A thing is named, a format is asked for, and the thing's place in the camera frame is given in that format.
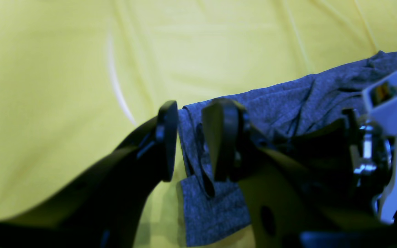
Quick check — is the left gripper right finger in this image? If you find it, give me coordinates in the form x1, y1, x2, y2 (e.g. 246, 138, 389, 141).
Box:
202, 99, 397, 248

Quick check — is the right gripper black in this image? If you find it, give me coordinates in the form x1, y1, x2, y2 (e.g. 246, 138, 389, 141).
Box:
288, 108, 392, 214

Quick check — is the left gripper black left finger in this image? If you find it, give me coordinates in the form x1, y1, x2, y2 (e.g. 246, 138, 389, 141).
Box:
0, 101, 178, 248

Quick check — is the grey long-sleeve shirt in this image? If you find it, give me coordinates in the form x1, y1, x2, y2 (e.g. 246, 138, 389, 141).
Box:
179, 51, 397, 247

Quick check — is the yellow table cloth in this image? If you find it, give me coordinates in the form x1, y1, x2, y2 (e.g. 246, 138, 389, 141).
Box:
0, 0, 397, 248

